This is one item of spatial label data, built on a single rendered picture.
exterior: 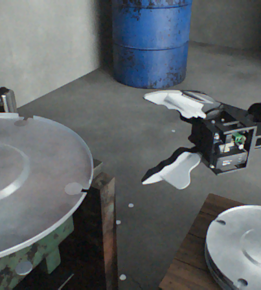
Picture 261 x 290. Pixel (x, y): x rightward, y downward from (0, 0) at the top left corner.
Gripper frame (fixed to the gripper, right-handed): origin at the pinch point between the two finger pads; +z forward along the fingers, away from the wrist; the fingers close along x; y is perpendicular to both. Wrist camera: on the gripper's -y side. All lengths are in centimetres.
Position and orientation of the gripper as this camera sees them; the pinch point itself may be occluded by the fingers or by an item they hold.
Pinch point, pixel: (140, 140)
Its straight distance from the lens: 50.7
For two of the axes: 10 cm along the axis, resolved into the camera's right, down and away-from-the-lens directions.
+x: 0.0, 8.4, 5.4
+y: 3.4, 5.1, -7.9
